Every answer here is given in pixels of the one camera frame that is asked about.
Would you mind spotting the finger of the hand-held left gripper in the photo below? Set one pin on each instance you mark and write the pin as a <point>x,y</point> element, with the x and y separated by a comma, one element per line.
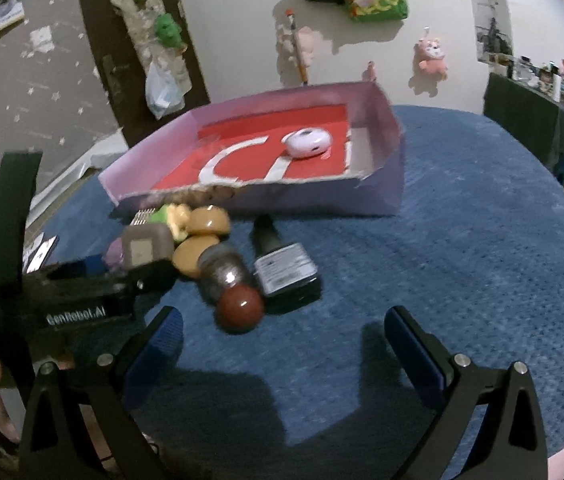
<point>152,276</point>

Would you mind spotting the camouflage cloth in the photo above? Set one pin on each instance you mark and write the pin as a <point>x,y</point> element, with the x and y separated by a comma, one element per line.
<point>142,25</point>

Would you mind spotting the pale yellow toy piece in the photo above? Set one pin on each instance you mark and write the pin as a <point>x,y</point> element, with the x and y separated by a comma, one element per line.
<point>180,219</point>

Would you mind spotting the white plastic sheet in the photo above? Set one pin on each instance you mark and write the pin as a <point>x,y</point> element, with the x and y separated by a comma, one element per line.
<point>82,165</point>

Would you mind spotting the table with green cloth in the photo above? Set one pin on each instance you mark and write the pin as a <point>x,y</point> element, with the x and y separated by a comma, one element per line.
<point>526,115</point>

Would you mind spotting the clear plastic bag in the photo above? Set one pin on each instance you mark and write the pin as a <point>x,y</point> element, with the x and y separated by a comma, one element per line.
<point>162,90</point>

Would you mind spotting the orange tipped pen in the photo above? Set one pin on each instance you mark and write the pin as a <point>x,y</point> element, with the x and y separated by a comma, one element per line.
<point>298,45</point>

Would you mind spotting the grey nail polish bottle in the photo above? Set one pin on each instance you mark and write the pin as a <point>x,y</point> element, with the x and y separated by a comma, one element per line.
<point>144,245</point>

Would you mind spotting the pink cardboard box red bottom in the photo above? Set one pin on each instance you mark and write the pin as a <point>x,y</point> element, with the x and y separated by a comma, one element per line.
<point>312,195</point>

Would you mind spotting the small pink wall figure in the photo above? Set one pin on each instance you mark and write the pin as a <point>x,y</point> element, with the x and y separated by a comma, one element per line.
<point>371,71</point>

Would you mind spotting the glitter bottle with red cap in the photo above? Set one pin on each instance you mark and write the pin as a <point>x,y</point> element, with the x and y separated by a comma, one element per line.
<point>242,307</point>

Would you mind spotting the white paper booklet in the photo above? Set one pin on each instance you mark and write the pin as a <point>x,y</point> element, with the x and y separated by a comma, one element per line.
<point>2,17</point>

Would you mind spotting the black bottle with label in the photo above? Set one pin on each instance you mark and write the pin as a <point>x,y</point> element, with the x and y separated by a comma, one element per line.
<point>287,265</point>

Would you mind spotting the green frog toy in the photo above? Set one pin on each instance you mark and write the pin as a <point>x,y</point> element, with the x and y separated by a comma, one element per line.
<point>169,30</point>

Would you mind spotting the black and white card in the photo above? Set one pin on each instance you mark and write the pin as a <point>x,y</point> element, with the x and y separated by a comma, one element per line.
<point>39,255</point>

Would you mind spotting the row of bottles and jars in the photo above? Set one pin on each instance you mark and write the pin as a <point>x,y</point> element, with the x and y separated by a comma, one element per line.
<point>561,80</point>

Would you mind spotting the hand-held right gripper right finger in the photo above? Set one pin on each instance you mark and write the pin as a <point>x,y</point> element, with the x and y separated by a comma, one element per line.
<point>411,355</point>

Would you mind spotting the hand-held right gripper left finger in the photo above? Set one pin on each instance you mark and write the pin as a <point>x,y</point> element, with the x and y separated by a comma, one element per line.
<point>159,345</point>

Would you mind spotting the wall mirror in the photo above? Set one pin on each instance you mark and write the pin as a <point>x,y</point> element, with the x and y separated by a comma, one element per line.
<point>486,10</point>

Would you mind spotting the orange rounded toy block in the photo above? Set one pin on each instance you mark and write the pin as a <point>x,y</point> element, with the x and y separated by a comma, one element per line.
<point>192,255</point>
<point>207,220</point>

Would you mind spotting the white round device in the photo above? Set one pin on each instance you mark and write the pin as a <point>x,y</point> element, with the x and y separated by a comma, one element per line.
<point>307,142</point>

